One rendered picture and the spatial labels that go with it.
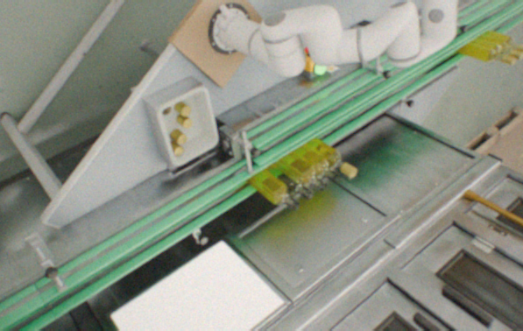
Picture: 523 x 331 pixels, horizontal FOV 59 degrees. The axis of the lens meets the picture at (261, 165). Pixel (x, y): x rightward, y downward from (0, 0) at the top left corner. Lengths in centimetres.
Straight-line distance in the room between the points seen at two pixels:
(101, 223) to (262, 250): 50
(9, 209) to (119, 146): 72
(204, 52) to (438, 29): 66
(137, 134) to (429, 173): 103
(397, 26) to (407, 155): 77
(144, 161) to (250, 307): 56
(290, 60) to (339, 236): 59
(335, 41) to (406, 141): 83
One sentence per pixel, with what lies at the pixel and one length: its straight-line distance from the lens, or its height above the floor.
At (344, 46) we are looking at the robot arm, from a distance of 121.
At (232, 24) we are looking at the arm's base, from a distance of 141.
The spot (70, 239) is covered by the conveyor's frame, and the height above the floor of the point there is 82.
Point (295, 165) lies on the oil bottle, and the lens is 153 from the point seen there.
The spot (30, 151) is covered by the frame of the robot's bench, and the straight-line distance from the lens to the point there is 182.
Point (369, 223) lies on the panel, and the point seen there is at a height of 127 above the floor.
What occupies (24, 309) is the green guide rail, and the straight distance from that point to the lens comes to 140.
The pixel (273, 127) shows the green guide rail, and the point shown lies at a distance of 153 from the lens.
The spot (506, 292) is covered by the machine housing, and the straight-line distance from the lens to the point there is 153.
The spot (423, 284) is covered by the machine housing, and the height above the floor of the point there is 151.
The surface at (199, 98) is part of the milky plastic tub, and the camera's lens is 146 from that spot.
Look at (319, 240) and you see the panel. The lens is 151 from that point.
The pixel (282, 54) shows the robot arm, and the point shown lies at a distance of 122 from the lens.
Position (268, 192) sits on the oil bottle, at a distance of 147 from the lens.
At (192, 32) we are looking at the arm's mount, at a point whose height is 77.
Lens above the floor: 193
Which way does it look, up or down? 40 degrees down
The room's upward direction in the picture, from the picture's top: 126 degrees clockwise
